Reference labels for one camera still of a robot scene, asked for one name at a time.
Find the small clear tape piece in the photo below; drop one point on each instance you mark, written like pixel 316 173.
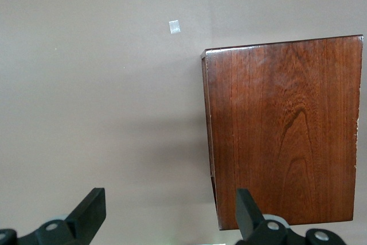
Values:
pixel 174 27

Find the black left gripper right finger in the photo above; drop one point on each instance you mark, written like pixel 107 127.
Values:
pixel 246 213

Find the dark brown wooden cabinet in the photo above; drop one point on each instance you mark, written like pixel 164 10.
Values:
pixel 286 127

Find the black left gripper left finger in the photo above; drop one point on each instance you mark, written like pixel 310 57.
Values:
pixel 91 207

